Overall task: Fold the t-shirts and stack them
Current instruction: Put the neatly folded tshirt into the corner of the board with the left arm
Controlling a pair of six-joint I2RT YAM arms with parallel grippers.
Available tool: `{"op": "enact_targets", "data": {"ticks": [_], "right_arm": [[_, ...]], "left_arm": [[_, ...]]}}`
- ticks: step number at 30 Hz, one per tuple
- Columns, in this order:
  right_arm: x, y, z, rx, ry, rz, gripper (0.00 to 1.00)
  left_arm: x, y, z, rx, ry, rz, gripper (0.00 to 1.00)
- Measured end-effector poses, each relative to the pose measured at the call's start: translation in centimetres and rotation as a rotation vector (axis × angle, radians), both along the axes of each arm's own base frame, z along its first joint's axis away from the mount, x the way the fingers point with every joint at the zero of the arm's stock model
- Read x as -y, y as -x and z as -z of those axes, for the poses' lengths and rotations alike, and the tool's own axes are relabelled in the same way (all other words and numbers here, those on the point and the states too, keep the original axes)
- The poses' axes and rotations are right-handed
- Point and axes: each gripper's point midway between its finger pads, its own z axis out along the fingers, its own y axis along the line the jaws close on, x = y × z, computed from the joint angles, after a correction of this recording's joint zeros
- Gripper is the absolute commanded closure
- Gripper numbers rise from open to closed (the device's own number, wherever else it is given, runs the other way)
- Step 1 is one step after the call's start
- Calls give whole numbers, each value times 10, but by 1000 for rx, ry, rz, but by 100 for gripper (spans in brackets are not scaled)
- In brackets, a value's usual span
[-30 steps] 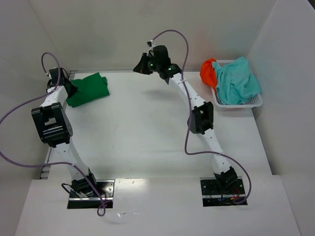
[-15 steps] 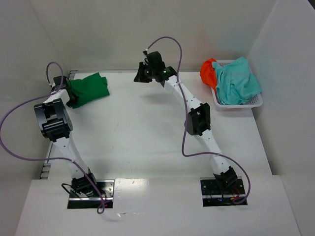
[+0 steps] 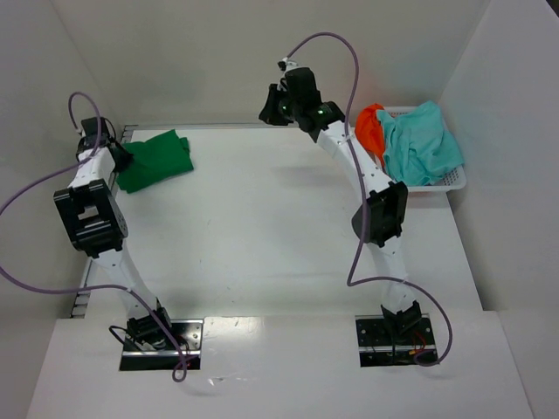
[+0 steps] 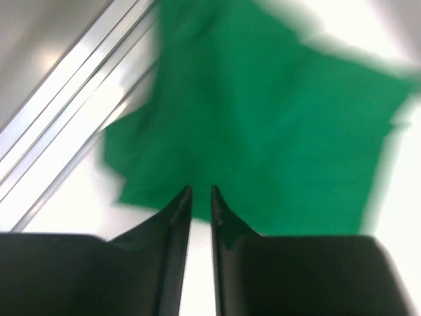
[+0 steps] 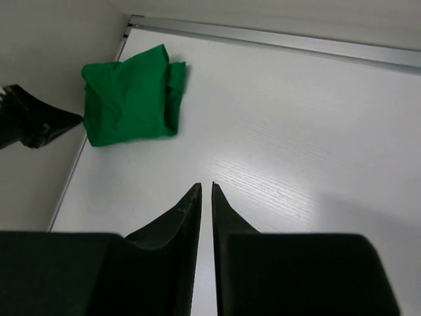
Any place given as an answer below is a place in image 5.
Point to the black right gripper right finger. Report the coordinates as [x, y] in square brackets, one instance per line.
[294, 274]

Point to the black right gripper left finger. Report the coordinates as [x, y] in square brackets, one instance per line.
[148, 272]

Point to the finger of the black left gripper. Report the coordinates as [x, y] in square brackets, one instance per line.
[33, 123]

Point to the green t shirt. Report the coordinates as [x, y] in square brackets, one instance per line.
[138, 98]

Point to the aluminium rail on table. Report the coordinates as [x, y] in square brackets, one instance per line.
[301, 134]

